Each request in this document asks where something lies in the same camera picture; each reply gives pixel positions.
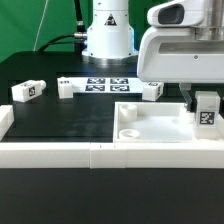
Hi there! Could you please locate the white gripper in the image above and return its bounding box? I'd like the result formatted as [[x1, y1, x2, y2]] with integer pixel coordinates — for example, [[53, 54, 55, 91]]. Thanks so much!
[[137, 27, 224, 112]]

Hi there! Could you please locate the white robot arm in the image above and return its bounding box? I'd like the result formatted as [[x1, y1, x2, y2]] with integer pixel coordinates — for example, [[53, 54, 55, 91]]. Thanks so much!
[[137, 0, 224, 89]]

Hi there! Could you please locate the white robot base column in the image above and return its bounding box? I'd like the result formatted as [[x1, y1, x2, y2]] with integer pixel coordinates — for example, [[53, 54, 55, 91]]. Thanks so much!
[[82, 0, 138, 65]]

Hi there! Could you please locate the fiducial marker sheet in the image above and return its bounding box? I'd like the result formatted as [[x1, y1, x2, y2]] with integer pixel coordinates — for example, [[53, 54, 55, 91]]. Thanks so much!
[[71, 77, 145, 93]]

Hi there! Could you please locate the white U-shaped obstacle fence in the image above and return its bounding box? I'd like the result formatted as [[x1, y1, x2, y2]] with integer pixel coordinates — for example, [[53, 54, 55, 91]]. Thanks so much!
[[0, 105, 224, 168]]

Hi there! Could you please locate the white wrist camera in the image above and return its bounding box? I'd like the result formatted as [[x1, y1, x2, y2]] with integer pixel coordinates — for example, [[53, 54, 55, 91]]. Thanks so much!
[[147, 0, 205, 27]]

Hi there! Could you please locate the black cable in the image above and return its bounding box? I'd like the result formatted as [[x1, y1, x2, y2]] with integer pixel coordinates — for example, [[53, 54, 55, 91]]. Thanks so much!
[[37, 33, 88, 53]]

